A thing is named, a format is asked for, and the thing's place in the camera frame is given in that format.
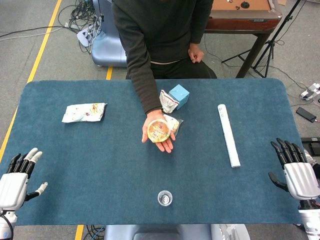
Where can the person's right hand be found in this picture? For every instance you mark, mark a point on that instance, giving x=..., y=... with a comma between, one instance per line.
x=163, y=146

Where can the person's left hand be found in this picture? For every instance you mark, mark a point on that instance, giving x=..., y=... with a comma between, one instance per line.
x=196, y=53

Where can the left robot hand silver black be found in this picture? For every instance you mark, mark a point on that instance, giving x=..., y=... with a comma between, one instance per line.
x=12, y=185

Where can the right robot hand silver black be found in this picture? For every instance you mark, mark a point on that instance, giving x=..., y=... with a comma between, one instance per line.
x=301, y=177

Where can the round yellow snack cup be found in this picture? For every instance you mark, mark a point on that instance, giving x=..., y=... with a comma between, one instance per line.
x=158, y=130

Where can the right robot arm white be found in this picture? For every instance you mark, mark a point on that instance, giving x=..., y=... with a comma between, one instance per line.
x=311, y=220

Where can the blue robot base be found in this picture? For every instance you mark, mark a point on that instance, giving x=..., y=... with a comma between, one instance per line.
x=107, y=47

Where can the person's left forearm dark sleeve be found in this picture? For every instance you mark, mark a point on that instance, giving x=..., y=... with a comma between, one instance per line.
x=201, y=25

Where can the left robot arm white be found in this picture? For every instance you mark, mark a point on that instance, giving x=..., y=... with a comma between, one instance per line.
x=6, y=225

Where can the person's right forearm dark sleeve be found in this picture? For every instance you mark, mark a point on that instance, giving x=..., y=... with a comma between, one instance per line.
x=145, y=87

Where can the clear bag with bread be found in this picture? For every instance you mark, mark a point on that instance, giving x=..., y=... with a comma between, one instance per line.
x=176, y=123

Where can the black pedal box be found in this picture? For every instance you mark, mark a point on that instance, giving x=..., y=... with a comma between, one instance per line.
x=312, y=145

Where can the person torso dark sweater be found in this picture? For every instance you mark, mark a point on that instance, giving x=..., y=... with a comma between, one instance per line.
x=162, y=30

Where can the red white snack packet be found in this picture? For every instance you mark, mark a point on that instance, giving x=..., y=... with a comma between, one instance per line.
x=167, y=102

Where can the light blue carton box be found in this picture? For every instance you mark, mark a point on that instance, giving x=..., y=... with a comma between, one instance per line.
x=181, y=96

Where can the clear plastic jar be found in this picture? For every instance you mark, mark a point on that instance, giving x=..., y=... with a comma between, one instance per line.
x=165, y=198

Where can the brown wooden table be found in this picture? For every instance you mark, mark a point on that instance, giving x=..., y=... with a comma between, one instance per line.
x=242, y=22

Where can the black smartphone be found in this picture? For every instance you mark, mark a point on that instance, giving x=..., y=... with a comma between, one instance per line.
x=306, y=114

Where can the blue table mat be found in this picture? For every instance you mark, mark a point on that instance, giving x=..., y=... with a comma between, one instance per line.
x=100, y=162

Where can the long white box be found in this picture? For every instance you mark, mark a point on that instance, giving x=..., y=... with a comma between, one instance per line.
x=228, y=136

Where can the black tripod stand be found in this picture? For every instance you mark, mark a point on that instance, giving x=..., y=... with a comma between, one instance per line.
x=268, y=47

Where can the white printed snack bag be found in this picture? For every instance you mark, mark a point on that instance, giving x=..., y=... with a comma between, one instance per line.
x=83, y=113

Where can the grey robot torso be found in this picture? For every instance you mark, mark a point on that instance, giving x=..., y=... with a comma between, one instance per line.
x=155, y=232

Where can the white power strip with plugs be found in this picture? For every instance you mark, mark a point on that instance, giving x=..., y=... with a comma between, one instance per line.
x=310, y=91

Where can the white floor socket board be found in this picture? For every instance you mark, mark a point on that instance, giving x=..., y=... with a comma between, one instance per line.
x=86, y=35

